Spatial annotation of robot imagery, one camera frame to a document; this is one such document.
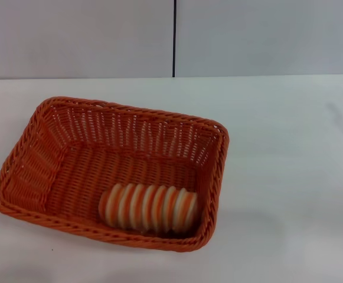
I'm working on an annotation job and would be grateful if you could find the orange woven plastic basket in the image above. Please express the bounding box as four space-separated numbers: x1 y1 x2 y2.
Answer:
0 96 230 254

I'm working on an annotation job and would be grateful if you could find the orange and cream striped bread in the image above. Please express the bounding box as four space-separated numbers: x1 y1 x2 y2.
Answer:
98 183 200 235

